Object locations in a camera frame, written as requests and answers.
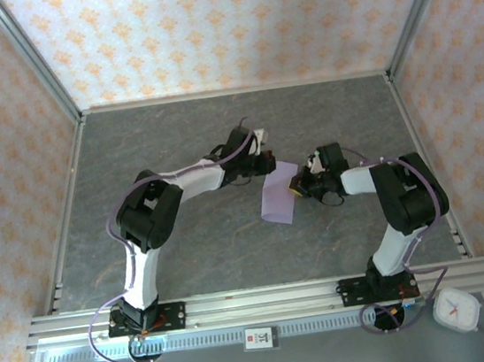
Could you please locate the long aluminium base rail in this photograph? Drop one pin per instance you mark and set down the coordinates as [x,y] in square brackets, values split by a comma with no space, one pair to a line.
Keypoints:
[258,304]

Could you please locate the white label card red mark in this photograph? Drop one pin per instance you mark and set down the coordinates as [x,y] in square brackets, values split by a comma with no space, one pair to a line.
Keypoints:
[262,338]

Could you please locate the aluminium table edge rail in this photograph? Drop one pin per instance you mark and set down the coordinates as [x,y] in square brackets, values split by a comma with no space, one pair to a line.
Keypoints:
[64,213]
[430,165]
[234,91]

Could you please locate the light purple paper sheet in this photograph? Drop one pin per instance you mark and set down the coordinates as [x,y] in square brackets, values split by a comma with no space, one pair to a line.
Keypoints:
[277,203]

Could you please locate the white square analog clock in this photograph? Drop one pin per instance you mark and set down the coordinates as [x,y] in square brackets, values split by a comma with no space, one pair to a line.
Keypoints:
[456,311]

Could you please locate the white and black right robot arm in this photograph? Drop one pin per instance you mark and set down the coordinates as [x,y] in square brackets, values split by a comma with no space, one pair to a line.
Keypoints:
[409,194]

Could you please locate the aluminium frame post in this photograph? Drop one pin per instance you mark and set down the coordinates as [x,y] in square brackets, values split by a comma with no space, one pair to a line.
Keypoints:
[419,10]
[36,60]

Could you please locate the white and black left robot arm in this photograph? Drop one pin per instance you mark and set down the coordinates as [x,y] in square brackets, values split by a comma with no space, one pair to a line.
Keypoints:
[197,178]

